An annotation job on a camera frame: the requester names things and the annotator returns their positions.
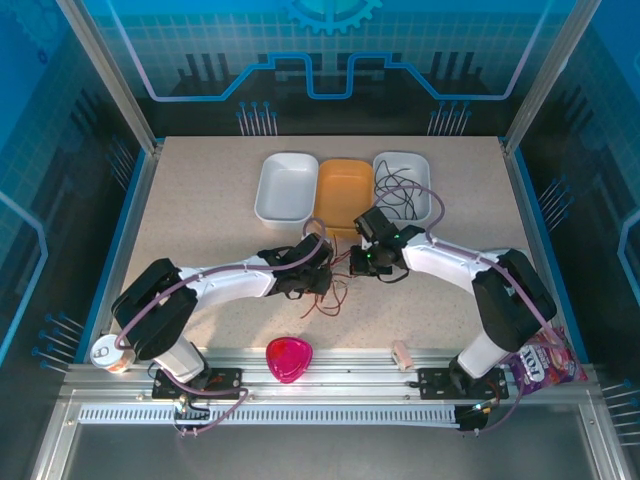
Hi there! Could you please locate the red cable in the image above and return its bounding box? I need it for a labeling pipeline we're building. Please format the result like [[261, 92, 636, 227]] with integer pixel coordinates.
[[299, 238, 362, 319]]

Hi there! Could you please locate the black cable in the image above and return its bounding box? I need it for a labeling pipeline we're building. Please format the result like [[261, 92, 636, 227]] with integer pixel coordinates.
[[374, 159, 426, 222]]

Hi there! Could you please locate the orange plastic bin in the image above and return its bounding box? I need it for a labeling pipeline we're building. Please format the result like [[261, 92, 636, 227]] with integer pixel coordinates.
[[312, 158, 376, 239]]

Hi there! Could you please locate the white plastic bin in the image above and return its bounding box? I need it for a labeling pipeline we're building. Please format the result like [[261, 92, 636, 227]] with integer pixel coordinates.
[[253, 152, 320, 232], [372, 151, 432, 226]]

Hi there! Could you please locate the pink heart-shaped box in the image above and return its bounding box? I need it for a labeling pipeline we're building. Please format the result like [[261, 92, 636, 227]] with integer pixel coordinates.
[[265, 336, 315, 385]]

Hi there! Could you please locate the small pink white block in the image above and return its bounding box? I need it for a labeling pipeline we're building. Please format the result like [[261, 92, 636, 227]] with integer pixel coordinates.
[[390, 341, 414, 372]]

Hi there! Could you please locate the purple snack bag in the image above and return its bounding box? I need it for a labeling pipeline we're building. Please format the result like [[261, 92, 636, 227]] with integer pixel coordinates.
[[507, 327, 589, 389]]

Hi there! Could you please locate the metal can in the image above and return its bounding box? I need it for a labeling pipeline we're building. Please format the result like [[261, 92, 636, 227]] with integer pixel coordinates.
[[89, 333, 137, 374]]

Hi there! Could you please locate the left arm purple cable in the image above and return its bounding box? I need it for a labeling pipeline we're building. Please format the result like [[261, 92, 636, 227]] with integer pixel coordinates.
[[113, 217, 329, 439]]

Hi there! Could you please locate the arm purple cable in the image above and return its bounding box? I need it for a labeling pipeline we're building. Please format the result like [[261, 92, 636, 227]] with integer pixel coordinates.
[[372, 185, 566, 436], [113, 217, 329, 439]]

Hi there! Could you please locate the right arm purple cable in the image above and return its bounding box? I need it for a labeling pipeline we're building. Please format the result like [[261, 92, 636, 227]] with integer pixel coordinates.
[[372, 185, 566, 436]]

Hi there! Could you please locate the aluminium rail frame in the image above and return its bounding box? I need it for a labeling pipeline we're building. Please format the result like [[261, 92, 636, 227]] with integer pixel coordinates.
[[29, 347, 634, 480]]

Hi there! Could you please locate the white slotted cable duct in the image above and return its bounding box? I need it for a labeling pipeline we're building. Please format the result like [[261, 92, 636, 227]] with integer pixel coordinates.
[[79, 403, 459, 426]]

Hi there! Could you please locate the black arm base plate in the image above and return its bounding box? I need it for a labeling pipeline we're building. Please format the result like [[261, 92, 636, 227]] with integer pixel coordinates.
[[417, 367, 511, 401], [151, 367, 246, 401]]

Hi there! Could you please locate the aluminium table side rail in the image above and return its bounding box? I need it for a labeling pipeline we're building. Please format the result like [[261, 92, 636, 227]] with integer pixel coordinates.
[[502, 142, 599, 374], [64, 142, 164, 369]]

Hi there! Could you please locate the aluminium frame post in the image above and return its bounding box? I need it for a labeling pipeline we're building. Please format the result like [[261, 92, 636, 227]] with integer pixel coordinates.
[[54, 0, 166, 154], [499, 0, 586, 156]]

